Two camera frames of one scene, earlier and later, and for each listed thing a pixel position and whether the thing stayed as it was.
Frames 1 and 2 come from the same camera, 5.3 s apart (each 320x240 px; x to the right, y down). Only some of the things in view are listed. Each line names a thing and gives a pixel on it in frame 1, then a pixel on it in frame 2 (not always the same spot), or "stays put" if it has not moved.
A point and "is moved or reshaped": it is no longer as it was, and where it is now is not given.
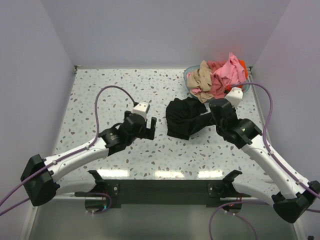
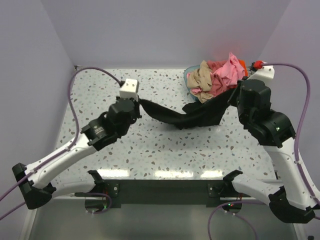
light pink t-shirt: x=197 y=90 stays put
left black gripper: x=148 y=132 to x=138 y=114
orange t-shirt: x=243 y=63 stays put
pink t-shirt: x=224 y=73 stays put
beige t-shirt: x=201 y=78 stays put
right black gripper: x=234 y=110 to x=232 y=100
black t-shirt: x=184 y=117 is moved or reshaped
